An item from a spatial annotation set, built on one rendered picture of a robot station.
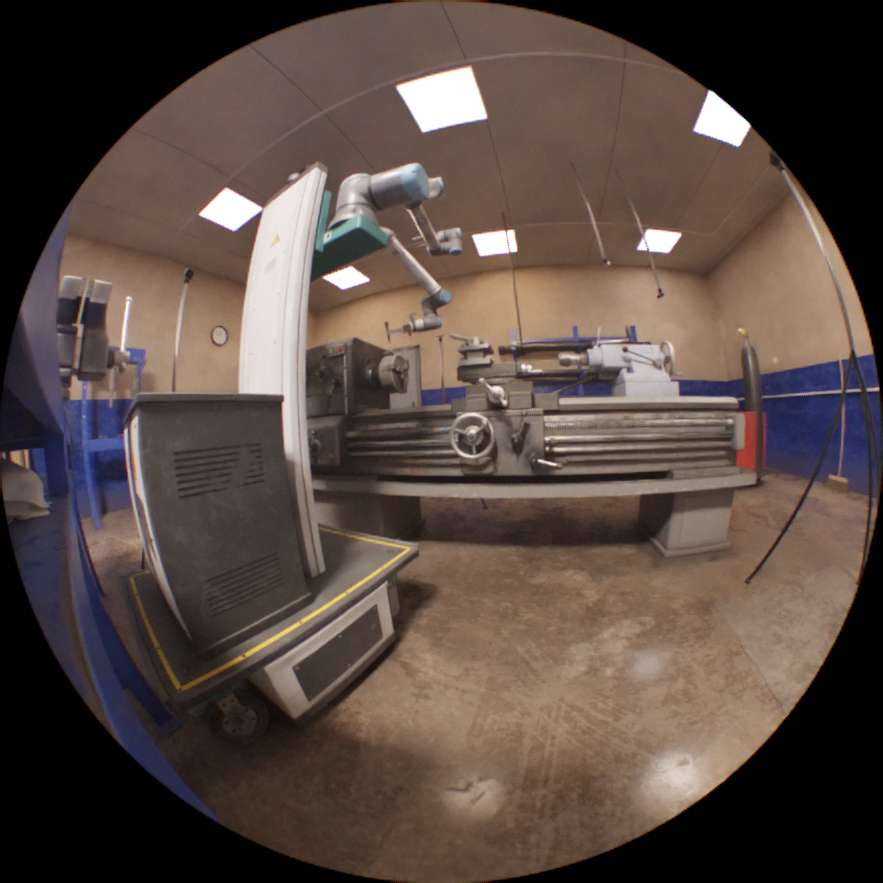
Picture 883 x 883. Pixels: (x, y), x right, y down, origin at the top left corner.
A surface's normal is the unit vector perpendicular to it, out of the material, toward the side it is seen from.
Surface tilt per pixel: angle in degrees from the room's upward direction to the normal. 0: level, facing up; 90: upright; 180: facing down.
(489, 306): 90
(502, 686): 0
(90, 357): 90
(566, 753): 0
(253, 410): 90
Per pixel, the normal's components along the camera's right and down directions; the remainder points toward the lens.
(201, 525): 0.90, -0.02
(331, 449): -0.31, 0.07
